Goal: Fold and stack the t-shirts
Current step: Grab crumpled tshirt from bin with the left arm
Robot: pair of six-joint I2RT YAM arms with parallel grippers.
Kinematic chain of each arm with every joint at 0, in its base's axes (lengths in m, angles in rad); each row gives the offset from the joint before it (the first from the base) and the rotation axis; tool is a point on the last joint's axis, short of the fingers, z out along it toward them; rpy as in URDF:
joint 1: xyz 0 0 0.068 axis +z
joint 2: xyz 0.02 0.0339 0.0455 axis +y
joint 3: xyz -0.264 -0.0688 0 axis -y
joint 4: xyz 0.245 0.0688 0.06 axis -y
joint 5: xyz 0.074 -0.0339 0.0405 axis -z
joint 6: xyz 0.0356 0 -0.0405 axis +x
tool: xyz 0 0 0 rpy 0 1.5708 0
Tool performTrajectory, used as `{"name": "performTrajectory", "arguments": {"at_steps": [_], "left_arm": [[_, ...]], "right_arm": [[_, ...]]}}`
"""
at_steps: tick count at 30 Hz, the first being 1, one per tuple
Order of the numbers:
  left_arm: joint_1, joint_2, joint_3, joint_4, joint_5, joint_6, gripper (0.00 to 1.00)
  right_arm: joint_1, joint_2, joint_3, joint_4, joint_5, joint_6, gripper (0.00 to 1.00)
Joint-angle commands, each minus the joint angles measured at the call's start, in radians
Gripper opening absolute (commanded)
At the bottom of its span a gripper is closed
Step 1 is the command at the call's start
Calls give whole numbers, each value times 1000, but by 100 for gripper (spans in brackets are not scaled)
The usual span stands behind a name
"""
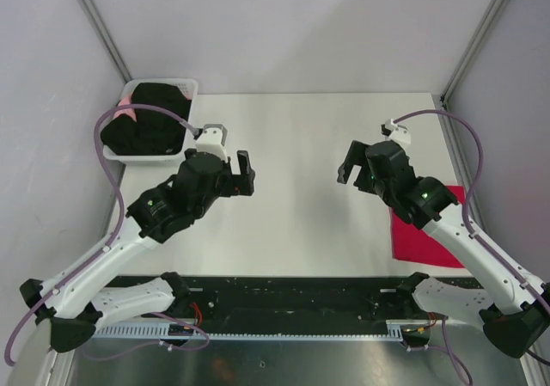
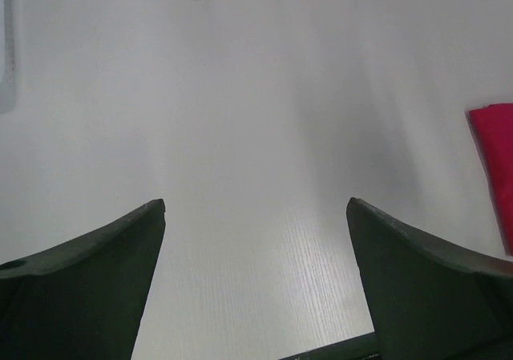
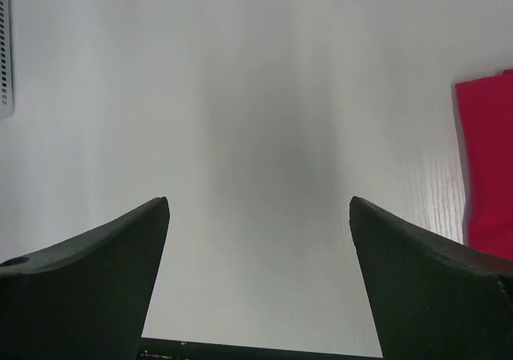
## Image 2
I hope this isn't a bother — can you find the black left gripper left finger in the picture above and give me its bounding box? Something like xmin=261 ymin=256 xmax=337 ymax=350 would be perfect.
xmin=1 ymin=199 xmax=165 ymax=359

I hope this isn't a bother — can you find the white plastic laundry basket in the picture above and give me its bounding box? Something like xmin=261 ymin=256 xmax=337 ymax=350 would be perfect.
xmin=1 ymin=0 xmax=16 ymax=115

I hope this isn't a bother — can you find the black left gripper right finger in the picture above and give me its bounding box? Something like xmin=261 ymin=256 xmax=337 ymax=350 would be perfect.
xmin=346 ymin=198 xmax=512 ymax=359

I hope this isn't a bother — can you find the folded magenta t-shirt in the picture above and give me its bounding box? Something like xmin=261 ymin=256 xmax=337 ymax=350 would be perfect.
xmin=468 ymin=103 xmax=512 ymax=254

